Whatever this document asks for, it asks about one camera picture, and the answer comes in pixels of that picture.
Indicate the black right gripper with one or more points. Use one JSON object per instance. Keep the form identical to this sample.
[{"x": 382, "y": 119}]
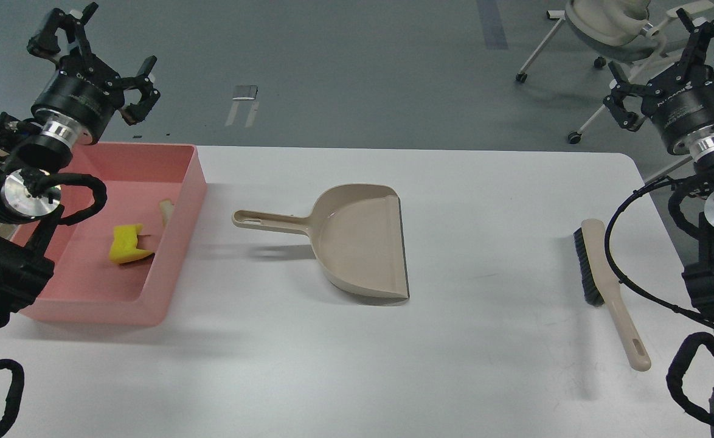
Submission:
[{"x": 691, "y": 106}]

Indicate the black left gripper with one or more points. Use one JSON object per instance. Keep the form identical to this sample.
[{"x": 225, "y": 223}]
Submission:
[{"x": 61, "y": 39}]

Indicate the white bread slice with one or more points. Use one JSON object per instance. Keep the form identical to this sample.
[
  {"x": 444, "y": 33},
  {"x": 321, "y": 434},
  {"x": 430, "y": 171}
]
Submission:
[{"x": 166, "y": 208}]

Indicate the yellow sponge piece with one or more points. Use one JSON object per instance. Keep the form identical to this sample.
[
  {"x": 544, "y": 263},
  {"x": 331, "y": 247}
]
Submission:
[{"x": 124, "y": 247}]

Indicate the beige hand brush black bristles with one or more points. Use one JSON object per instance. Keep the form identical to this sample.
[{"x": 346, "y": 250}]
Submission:
[{"x": 601, "y": 287}]

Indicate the beige plastic dustpan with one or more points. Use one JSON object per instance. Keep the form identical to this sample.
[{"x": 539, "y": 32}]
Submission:
[{"x": 356, "y": 234}]

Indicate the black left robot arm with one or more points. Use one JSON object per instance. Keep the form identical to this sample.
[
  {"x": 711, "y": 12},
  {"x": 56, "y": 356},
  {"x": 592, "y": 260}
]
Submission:
[{"x": 37, "y": 195}]

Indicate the pink plastic bin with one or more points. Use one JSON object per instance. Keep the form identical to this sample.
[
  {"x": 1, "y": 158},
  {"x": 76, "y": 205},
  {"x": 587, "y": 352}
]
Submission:
[{"x": 87, "y": 286}]

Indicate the white office chair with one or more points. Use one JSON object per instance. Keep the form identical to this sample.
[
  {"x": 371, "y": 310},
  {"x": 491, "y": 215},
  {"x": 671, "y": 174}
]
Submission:
[{"x": 621, "y": 31}]

